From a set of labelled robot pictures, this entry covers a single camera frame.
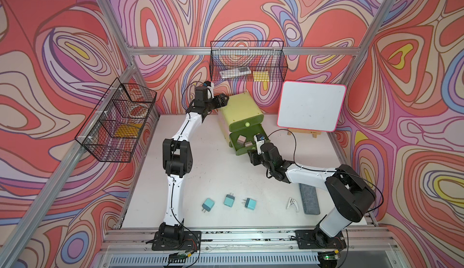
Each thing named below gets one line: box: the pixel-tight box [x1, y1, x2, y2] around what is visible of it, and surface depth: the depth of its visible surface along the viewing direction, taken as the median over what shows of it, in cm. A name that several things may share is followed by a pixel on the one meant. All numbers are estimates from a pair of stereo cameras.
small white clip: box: [285, 196, 300, 213], surface depth 84 cm
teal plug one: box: [201, 197, 215, 214], surface depth 83 cm
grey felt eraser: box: [298, 182, 321, 215], surface depth 83 cm
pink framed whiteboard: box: [276, 80, 347, 132], surface depth 104 cm
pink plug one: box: [236, 134, 247, 145], surface depth 97 cm
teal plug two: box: [223, 192, 236, 208], surface depth 85 cm
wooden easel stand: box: [286, 127, 323, 139], surface depth 107 cm
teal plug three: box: [244, 197, 257, 211], surface depth 84 cm
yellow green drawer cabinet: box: [218, 92, 269, 156], surface depth 95 cm
